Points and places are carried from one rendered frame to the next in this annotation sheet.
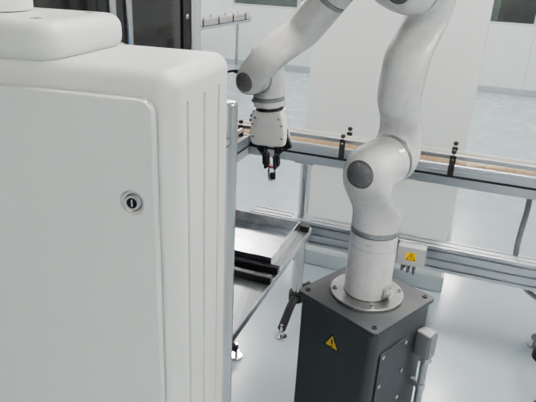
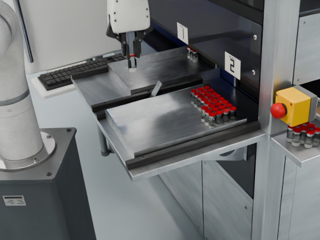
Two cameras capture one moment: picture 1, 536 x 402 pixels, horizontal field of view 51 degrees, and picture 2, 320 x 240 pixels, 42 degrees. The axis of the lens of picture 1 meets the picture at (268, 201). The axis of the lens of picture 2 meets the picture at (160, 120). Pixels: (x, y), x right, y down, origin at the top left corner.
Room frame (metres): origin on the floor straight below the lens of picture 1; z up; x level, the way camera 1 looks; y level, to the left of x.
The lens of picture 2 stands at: (2.31, -0.62, 1.54)
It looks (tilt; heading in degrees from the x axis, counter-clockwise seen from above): 31 degrees down; 140
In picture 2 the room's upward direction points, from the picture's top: 5 degrees counter-clockwise
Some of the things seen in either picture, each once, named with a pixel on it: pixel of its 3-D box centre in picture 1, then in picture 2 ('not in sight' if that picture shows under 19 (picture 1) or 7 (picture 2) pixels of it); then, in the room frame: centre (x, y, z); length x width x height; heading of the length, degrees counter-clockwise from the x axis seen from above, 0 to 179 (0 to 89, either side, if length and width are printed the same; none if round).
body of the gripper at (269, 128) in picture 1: (269, 124); (128, 7); (1.48, 0.00, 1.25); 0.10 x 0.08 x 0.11; 69
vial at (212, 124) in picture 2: not in sight; (212, 121); (1.62, 0.16, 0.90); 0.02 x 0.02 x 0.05
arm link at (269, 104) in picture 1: (268, 101); not in sight; (1.48, 0.01, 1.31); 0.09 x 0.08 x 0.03; 69
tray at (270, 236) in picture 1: (233, 232); (173, 118); (1.51, 0.10, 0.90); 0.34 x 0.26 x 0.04; 70
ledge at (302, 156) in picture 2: not in sight; (306, 145); (1.85, 0.27, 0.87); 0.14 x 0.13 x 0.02; 71
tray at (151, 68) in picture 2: not in sight; (162, 69); (1.23, 0.32, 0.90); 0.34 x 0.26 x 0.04; 71
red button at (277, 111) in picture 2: not in sight; (279, 110); (1.81, 0.19, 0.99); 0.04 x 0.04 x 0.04; 71
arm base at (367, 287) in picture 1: (370, 262); (15, 124); (1.26, -0.27, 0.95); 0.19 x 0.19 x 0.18
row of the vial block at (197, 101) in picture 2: not in sight; (205, 107); (1.55, 0.20, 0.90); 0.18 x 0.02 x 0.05; 161
